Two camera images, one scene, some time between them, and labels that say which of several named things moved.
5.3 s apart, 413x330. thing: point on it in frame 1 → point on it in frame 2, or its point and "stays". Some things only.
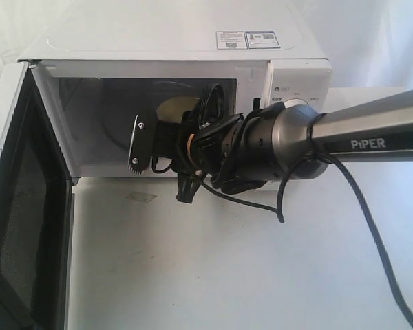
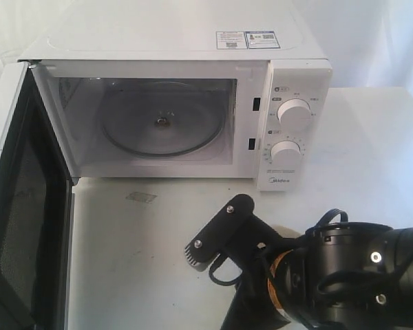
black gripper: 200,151 → 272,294
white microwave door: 30,206 stays
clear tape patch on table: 147,198 stays
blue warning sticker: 246,39 stays
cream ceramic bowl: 173,109 → 286,232
